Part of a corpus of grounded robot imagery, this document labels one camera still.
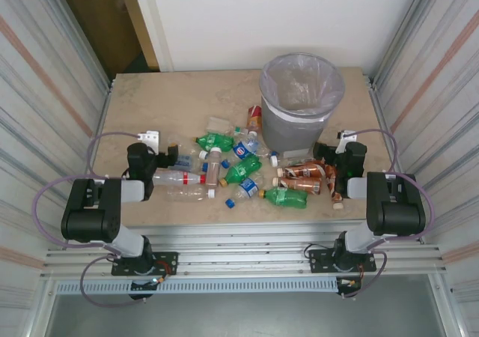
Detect crushed clear bottle blue label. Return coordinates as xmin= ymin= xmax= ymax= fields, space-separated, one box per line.
xmin=175 ymin=155 xmax=210 ymax=173

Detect brown label drink bottle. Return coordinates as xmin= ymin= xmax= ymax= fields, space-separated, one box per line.
xmin=276 ymin=160 xmax=329 ymax=179
xmin=272 ymin=175 xmax=323 ymax=196
xmin=322 ymin=163 xmax=347 ymax=211

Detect clear bottle red label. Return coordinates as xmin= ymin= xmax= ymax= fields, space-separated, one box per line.
xmin=152 ymin=168 xmax=207 ymax=186

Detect pink-brown drink bottle white cap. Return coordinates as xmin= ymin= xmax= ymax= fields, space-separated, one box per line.
xmin=206 ymin=146 xmax=222 ymax=186

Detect green plastic soda bottle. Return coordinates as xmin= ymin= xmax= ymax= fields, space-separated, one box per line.
xmin=257 ymin=186 xmax=310 ymax=210
xmin=192 ymin=133 xmax=236 ymax=153
xmin=219 ymin=154 xmax=263 ymax=187

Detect clear bottle Pepsi blue label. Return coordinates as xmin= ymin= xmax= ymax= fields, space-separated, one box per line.
xmin=222 ymin=132 xmax=262 ymax=169

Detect clear water bottle blue label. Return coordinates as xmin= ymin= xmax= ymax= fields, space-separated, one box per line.
xmin=234 ymin=175 xmax=267 ymax=203

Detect grey mesh waste bin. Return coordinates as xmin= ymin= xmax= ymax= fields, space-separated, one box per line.
xmin=260 ymin=54 xmax=345 ymax=159

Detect clear plastic bin liner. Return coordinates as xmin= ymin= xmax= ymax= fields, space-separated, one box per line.
xmin=259 ymin=52 xmax=346 ymax=123

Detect brown wooden door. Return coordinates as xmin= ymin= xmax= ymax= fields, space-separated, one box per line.
xmin=54 ymin=0 xmax=160 ymax=79

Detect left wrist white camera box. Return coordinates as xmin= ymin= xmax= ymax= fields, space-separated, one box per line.
xmin=136 ymin=130 xmax=161 ymax=147

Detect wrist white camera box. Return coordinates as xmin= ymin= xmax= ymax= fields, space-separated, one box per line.
xmin=335 ymin=129 xmax=357 ymax=154
xmin=136 ymin=130 xmax=161 ymax=147

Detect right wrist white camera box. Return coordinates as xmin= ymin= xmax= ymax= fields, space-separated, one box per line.
xmin=335 ymin=129 xmax=357 ymax=154

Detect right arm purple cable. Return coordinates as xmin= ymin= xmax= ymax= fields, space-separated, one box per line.
xmin=342 ymin=129 xmax=437 ymax=300

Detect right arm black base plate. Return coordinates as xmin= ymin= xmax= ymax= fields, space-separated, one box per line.
xmin=309 ymin=247 xmax=376 ymax=274

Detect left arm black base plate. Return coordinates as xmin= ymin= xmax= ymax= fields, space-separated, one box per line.
xmin=111 ymin=251 xmax=179 ymax=277

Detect aluminium frame rails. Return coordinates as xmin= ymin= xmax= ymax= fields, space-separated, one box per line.
xmin=43 ymin=219 xmax=449 ymax=279

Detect white door frame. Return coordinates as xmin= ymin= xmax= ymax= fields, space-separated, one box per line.
xmin=129 ymin=0 xmax=176 ymax=73

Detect grey slotted cable duct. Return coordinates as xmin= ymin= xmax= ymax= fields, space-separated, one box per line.
xmin=55 ymin=279 xmax=340 ymax=295

